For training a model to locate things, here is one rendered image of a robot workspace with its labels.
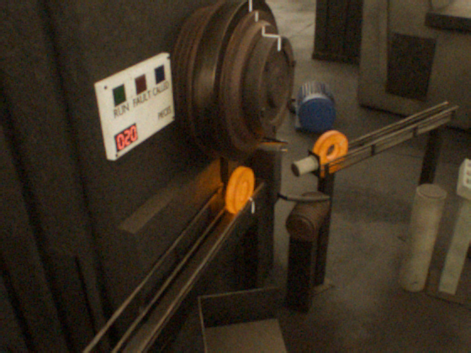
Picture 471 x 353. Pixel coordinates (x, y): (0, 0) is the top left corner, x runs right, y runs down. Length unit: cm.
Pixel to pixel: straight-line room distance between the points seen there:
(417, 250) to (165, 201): 128
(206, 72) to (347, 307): 137
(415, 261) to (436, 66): 207
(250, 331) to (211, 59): 70
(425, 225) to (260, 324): 106
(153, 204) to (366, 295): 130
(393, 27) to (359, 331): 260
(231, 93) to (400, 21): 290
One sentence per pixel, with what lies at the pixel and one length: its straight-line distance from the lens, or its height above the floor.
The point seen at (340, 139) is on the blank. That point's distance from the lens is 191.
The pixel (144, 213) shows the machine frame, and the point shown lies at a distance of 125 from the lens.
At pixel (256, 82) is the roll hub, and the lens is 123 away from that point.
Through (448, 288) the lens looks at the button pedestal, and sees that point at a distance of 239.
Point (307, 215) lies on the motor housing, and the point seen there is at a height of 53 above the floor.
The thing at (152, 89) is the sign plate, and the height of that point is 117.
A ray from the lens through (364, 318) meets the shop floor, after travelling 219.
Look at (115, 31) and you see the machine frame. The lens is 110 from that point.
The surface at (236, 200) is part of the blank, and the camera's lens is 151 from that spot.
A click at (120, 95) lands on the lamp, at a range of 109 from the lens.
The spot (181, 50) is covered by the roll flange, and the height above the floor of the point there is 124.
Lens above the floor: 156
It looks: 30 degrees down
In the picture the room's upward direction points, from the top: 1 degrees counter-clockwise
